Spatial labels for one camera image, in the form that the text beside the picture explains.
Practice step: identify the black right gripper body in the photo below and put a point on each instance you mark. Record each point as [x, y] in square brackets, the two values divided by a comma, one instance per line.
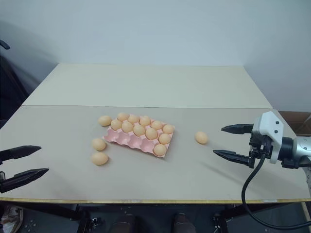
[257, 152]

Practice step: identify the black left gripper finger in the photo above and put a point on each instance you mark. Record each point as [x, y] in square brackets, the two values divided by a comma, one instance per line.
[19, 151]
[24, 177]

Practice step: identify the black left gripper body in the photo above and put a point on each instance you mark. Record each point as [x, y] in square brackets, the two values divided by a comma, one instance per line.
[1, 175]

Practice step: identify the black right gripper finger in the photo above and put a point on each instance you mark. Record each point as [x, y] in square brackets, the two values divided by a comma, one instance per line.
[234, 157]
[239, 129]

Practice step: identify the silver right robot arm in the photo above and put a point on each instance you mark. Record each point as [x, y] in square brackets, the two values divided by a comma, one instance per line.
[301, 145]

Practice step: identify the pink egg tray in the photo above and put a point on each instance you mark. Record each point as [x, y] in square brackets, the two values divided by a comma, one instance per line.
[126, 139]

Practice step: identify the light brown egg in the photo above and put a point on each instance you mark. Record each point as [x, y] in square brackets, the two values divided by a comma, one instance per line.
[150, 133]
[164, 138]
[201, 137]
[122, 116]
[104, 120]
[133, 118]
[168, 128]
[127, 126]
[160, 149]
[139, 130]
[99, 158]
[156, 125]
[145, 121]
[116, 124]
[99, 144]

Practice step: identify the crumpled white bag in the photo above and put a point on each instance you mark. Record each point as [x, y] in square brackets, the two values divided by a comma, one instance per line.
[11, 218]

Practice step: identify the brown cardboard box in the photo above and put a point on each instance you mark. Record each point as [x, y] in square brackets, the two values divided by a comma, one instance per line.
[298, 121]

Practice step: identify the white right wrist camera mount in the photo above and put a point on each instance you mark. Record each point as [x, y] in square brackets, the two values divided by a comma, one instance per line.
[269, 123]

